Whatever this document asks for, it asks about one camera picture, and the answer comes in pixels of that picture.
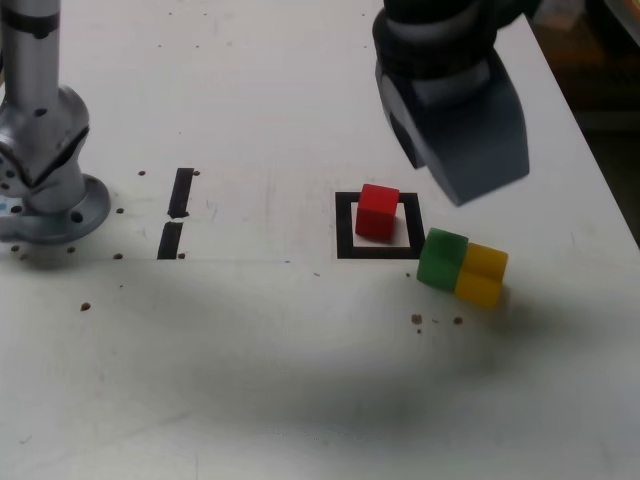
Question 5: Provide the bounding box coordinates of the black tape strip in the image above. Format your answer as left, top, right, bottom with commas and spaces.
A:
156, 167, 195, 261

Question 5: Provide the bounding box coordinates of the yellow cube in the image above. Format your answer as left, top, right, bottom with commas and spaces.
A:
453, 242, 510, 309

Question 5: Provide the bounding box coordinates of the black tape square outline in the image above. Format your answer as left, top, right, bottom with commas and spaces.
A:
334, 191, 424, 261

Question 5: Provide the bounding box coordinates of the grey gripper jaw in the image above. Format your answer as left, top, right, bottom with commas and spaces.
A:
375, 69, 427, 170
413, 49, 531, 207

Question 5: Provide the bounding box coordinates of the green cube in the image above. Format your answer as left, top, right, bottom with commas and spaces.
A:
416, 227, 470, 292

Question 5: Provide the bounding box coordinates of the grey background beam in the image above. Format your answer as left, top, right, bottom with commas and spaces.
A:
577, 107, 640, 132

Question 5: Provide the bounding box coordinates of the red cube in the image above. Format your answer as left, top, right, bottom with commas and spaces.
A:
354, 183, 401, 242

